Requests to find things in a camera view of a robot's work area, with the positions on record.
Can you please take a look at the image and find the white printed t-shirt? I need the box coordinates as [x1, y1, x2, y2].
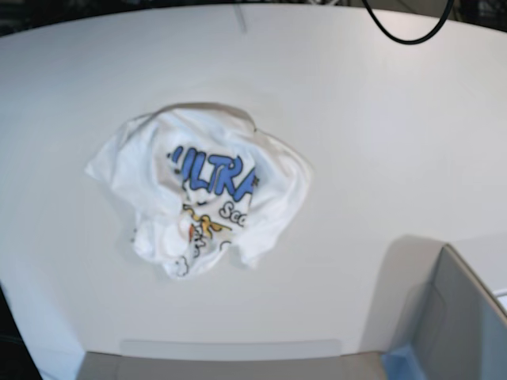
[86, 103, 311, 280]

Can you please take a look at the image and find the grey storage bin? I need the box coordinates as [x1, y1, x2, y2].
[381, 245, 506, 380]

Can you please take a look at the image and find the black cable loop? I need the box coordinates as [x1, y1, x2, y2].
[362, 0, 455, 44]

